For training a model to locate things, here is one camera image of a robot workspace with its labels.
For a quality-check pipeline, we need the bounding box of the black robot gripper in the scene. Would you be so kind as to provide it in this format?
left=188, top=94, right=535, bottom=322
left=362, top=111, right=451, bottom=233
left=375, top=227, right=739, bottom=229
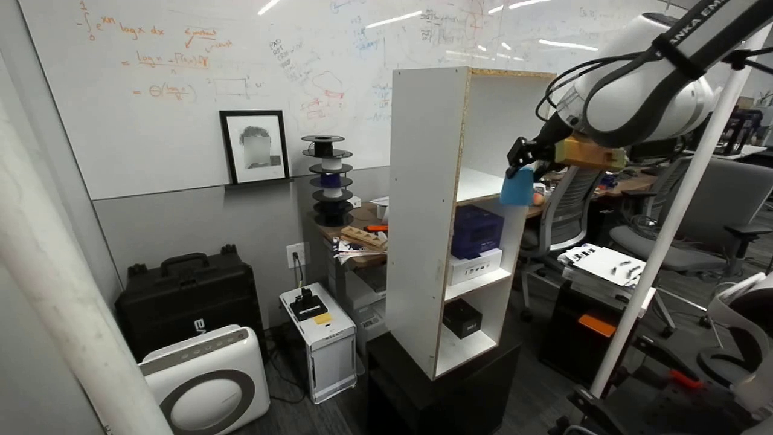
left=507, top=113, right=573, bottom=173

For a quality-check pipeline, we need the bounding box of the blue plastic cup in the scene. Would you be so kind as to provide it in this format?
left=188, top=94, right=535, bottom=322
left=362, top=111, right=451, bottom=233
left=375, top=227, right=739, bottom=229
left=501, top=166, right=535, bottom=206

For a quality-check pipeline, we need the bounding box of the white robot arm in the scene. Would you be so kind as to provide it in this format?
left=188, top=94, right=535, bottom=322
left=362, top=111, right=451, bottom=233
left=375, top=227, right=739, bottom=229
left=507, top=0, right=773, bottom=177

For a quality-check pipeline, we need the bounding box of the white wooden shelf unit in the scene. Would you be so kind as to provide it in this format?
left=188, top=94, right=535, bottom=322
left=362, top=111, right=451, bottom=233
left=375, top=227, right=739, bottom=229
left=387, top=68, right=550, bottom=378

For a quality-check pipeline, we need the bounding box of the white box on shelf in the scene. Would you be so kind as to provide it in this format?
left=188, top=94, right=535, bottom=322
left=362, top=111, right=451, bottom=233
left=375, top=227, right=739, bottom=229
left=447, top=248, right=503, bottom=285

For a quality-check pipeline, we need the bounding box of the black cabinet under shelf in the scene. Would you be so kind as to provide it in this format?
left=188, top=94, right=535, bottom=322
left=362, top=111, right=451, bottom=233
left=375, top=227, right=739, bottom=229
left=368, top=334, right=523, bottom=435

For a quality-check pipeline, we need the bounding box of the dark blue box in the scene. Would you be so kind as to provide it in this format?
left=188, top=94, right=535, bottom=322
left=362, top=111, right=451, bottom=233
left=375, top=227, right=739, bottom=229
left=451, top=206, right=503, bottom=258

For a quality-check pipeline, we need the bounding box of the white tripod pole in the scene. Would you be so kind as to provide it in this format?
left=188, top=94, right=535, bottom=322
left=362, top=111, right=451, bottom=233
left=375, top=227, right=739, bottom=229
left=589, top=49, right=762, bottom=399

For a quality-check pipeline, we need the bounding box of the small black box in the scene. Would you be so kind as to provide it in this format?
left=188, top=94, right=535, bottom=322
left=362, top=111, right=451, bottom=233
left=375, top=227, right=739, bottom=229
left=443, top=299, right=483, bottom=337

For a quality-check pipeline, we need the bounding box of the cluttered wooden desk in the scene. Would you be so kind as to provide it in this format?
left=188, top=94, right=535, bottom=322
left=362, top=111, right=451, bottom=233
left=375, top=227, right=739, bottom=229
left=314, top=203, right=390, bottom=267

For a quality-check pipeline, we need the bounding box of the dark grey office chair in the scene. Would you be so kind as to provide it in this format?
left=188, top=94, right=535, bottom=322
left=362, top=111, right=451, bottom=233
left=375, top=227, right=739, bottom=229
left=610, top=157, right=773, bottom=275

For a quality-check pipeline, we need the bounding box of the stack of filament spools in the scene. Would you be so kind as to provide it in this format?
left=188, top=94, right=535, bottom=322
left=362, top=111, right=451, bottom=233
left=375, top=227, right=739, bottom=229
left=305, top=134, right=352, bottom=227

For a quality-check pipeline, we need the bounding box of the black device on tower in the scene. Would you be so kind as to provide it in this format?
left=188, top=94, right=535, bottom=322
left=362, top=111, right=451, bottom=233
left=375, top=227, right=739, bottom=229
left=289, top=287, right=326, bottom=322

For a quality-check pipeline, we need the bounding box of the white desktop computer tower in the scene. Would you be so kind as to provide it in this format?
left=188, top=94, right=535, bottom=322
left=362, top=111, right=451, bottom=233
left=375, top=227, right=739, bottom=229
left=281, top=283, right=358, bottom=403

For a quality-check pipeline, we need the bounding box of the framed portrait picture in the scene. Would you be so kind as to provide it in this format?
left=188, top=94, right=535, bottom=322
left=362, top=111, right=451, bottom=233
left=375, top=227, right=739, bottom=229
left=219, top=108, right=289, bottom=186

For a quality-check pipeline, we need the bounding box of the black hard carrying case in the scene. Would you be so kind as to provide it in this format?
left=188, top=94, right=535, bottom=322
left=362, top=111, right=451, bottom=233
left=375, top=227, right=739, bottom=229
left=116, top=243, right=264, bottom=360

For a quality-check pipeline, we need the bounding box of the white round air purifier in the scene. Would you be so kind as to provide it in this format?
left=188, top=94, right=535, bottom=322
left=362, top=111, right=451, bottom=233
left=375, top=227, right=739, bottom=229
left=141, top=324, right=270, bottom=435

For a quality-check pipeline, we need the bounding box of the white foreground pole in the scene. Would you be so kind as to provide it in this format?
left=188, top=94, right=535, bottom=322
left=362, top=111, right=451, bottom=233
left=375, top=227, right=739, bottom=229
left=0, top=113, right=172, bottom=435

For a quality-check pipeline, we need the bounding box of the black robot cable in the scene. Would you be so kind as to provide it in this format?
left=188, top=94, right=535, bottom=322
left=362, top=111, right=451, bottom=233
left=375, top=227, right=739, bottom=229
left=535, top=43, right=773, bottom=125

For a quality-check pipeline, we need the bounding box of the wall power outlet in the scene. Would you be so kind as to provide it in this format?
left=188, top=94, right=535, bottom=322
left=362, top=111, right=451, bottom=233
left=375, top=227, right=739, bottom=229
left=285, top=242, right=306, bottom=267

